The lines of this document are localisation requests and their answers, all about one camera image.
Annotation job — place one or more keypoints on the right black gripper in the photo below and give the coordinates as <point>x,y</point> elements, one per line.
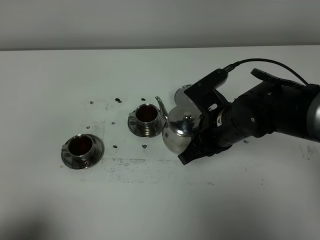
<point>219,130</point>

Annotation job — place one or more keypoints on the stainless steel teapot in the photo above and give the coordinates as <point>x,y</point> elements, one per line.
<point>180,123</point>

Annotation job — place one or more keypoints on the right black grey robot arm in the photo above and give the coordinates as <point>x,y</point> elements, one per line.
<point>274,105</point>

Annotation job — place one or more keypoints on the teapot steel saucer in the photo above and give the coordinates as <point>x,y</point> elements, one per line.
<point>181,99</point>

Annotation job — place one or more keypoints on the middle steel teacup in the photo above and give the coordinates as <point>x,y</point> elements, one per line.
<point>145,113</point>

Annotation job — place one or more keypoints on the steel teacup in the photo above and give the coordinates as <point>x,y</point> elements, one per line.
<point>145,113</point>
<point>81,147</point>

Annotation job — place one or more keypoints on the middle steel saucer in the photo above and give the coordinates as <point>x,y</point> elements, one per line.
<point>147,129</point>

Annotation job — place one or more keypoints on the front steel teacup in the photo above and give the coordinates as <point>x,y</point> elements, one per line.
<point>81,147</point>

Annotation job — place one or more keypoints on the front steel saucer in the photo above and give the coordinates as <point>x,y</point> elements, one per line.
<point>74,164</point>

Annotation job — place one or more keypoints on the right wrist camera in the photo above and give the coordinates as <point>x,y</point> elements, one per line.
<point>204,93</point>

